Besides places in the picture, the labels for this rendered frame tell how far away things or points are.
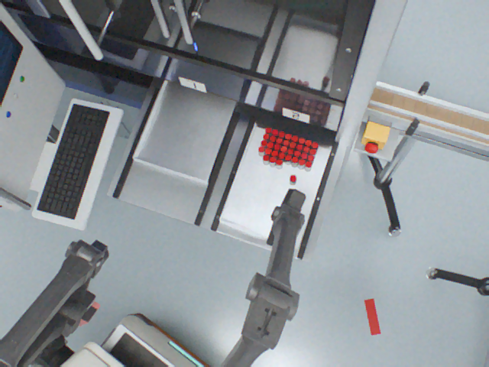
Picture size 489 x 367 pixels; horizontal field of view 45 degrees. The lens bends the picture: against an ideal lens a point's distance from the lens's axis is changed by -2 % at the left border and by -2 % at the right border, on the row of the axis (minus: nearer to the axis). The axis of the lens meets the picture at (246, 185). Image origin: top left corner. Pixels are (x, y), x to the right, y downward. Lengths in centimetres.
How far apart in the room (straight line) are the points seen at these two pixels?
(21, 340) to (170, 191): 84
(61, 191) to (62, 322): 69
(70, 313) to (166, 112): 80
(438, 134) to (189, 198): 82
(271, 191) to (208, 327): 101
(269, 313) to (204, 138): 87
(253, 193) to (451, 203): 127
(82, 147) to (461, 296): 177
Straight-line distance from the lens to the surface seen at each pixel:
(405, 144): 221
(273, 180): 192
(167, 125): 201
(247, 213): 189
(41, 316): 132
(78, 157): 211
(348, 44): 138
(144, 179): 197
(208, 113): 200
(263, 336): 122
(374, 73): 145
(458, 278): 275
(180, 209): 192
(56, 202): 209
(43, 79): 208
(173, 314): 277
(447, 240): 288
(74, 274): 140
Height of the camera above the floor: 273
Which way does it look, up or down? 75 degrees down
